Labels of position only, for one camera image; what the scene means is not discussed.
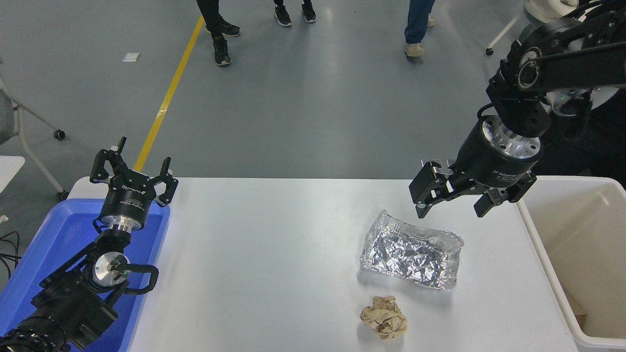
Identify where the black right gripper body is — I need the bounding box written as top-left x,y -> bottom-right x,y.
452,121 -> 540,191

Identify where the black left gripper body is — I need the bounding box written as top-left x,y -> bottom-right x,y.
99,171 -> 158,227

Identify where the silver foil tray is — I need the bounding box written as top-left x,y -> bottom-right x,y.
360,210 -> 465,292

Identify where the blue plastic tray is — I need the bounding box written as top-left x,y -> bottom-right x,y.
0,198 -> 171,352

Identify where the large pale plastic bin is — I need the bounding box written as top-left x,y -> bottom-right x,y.
516,176 -> 626,351

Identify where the small white side table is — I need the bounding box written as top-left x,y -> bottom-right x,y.
0,155 -> 26,194

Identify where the grey wheeled chair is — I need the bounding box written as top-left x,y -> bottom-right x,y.
0,56 -> 69,201

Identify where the crumpled tan paper ball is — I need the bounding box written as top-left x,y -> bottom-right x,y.
359,296 -> 408,341

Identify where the person on yellow line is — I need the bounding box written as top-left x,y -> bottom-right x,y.
196,0 -> 241,67

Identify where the person with tan shoes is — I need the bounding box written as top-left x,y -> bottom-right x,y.
403,0 -> 436,58

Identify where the white wheeled chair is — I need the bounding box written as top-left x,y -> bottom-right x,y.
486,0 -> 579,56

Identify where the person with black shoes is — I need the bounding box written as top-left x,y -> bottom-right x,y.
273,0 -> 317,27

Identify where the black cable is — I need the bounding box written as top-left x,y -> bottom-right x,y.
0,231 -> 22,280

